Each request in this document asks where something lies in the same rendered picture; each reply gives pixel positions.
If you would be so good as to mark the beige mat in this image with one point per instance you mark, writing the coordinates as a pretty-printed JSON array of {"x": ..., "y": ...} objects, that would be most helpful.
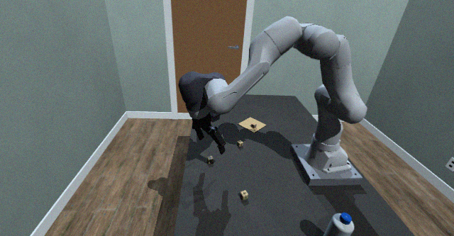
[{"x": 247, "y": 124}]

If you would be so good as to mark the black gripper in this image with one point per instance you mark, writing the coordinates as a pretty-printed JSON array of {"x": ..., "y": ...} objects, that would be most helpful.
[{"x": 206, "y": 122}]

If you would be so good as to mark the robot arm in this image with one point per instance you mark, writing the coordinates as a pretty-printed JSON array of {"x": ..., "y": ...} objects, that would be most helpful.
[{"x": 337, "y": 98}]

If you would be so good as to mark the grey bottle with blue cap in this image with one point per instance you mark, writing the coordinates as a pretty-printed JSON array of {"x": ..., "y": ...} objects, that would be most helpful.
[{"x": 340, "y": 225}]

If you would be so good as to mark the wooden letter block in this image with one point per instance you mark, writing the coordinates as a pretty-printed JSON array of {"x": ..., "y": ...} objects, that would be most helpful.
[{"x": 210, "y": 159}]

